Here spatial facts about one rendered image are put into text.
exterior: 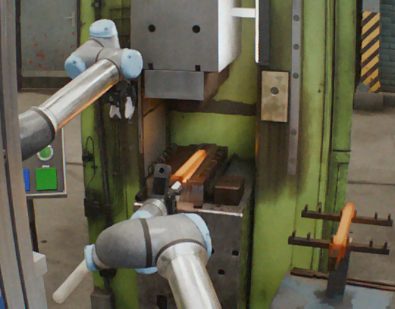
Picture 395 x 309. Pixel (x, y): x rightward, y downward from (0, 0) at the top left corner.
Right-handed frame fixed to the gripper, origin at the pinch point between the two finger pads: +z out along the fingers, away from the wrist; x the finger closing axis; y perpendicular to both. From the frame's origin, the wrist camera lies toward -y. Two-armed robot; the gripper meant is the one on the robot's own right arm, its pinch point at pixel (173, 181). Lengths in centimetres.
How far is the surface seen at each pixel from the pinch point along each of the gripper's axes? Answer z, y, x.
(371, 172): 326, 97, 83
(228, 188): 8.9, 4.2, 16.2
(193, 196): 8.9, 7.9, 4.4
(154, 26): 8, -49, -8
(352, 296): -8, 33, 62
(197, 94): 8.3, -27.1, 5.9
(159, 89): 8.3, -28.4, -6.7
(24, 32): 583, 4, -396
